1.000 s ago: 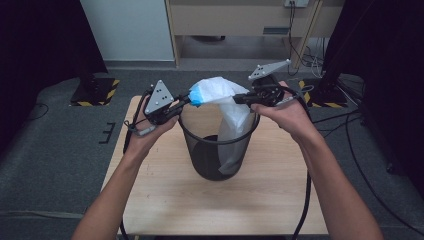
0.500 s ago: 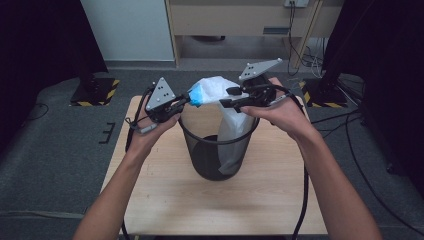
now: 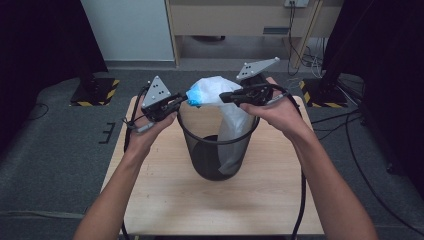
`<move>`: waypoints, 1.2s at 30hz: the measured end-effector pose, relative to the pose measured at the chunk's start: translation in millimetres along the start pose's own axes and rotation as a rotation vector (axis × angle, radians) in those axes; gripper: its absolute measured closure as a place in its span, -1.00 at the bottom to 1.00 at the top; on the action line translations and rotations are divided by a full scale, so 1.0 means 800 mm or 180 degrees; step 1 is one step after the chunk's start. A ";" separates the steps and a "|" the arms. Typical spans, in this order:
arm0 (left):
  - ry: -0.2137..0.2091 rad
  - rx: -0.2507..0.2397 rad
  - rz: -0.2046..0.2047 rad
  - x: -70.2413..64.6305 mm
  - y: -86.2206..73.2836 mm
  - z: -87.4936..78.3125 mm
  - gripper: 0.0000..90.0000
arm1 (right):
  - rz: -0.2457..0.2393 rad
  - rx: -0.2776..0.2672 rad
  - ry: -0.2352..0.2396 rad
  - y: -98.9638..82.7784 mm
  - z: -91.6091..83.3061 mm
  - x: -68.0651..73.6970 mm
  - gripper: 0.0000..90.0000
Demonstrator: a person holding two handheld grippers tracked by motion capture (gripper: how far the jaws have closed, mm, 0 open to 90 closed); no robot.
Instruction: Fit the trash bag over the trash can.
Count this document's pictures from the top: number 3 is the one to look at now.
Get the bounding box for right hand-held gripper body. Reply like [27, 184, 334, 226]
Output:
[235, 56, 289, 107]

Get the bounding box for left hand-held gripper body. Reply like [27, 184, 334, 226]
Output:
[141, 75, 184, 123]

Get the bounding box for white plastic bag blue edge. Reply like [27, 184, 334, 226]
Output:
[185, 75, 256, 176]

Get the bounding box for black mesh trash can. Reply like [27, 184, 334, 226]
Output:
[176, 105, 261, 182]

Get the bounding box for person's right hand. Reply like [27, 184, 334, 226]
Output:
[239, 77, 313, 141]

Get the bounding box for person's left hand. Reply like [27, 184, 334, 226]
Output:
[127, 95, 178, 157]

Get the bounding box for black stand base striped edge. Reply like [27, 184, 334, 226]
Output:
[298, 78, 348, 109]
[69, 77, 120, 108]

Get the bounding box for light wooden desk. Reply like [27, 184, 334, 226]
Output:
[165, 0, 344, 69]

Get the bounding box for grey power strip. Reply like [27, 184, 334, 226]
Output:
[283, 0, 310, 8]

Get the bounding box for dark curtain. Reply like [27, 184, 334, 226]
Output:
[321, 0, 424, 194]
[0, 0, 108, 158]

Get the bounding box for black cables from power strip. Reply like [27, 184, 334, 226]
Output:
[287, 0, 326, 78]

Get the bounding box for black floor cables bundle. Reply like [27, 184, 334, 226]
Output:
[311, 109, 364, 142]

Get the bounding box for thin black floor cable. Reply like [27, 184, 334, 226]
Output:
[29, 103, 50, 122]

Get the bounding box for long black floor cable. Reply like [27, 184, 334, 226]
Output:
[344, 109, 424, 236]

